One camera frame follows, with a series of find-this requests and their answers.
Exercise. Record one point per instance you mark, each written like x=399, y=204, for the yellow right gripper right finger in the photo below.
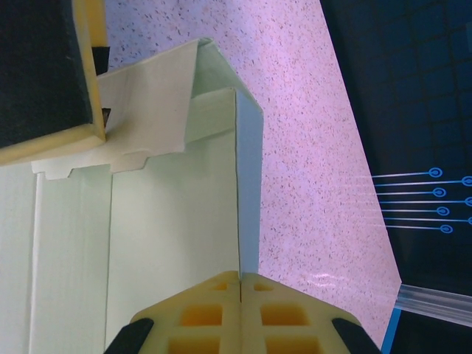
x=287, y=324

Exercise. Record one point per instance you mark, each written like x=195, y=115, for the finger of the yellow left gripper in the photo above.
x=96, y=26
x=37, y=73

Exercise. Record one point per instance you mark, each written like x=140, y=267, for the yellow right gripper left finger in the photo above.
x=195, y=324

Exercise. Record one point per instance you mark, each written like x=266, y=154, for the light green paper box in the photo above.
x=166, y=221

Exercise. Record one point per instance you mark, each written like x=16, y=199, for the blue table edge strip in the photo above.
x=391, y=332

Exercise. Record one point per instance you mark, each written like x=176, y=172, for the aluminium corner post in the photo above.
x=435, y=304

